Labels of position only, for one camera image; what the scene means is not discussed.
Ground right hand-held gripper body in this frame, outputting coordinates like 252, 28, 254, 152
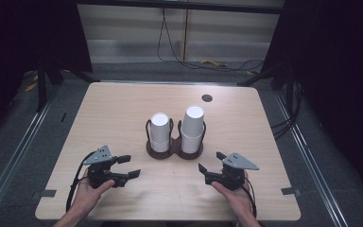
204, 151, 260, 192

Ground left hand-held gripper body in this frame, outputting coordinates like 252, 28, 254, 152
82, 145, 129, 189

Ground black wire double cup holder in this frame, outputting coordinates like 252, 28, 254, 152
145, 117, 208, 161

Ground stack of white paper cups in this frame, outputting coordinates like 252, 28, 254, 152
149, 112, 172, 154
180, 105, 205, 155

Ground person's right hand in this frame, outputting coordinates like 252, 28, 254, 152
211, 171, 255, 222

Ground person's left hand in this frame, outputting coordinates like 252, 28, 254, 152
67, 169, 116, 219

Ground grey tape strip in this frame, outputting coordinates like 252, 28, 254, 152
32, 188, 58, 200
280, 186, 302, 197

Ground black metal stand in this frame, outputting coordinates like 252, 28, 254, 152
35, 58, 101, 114
236, 61, 298, 110

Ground black curtain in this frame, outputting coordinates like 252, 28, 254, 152
0, 0, 94, 143
259, 0, 363, 206

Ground black overhead bar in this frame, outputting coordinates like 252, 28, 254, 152
76, 0, 285, 15

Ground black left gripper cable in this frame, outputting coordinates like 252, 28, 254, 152
64, 151, 96, 213

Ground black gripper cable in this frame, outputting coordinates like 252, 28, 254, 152
64, 151, 96, 213
243, 175, 258, 219

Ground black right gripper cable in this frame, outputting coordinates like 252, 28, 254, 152
243, 175, 258, 219

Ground bundle of black floor cables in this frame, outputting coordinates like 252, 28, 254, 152
269, 79, 304, 140

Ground metal floor rail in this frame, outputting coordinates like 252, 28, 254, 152
0, 89, 60, 219
272, 89, 349, 227

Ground black hanging wall cable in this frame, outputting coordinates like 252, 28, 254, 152
156, 7, 266, 73

